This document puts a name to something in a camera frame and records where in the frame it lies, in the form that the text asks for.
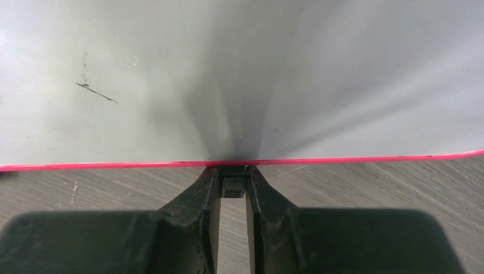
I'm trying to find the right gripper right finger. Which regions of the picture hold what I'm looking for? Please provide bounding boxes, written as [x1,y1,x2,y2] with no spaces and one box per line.
[246,166,465,273]

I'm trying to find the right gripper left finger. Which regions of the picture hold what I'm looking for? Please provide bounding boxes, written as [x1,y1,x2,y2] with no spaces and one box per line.
[1,167,221,273]

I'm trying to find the pink framed whiteboard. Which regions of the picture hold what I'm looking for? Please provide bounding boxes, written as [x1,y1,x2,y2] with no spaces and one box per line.
[1,1,483,171]

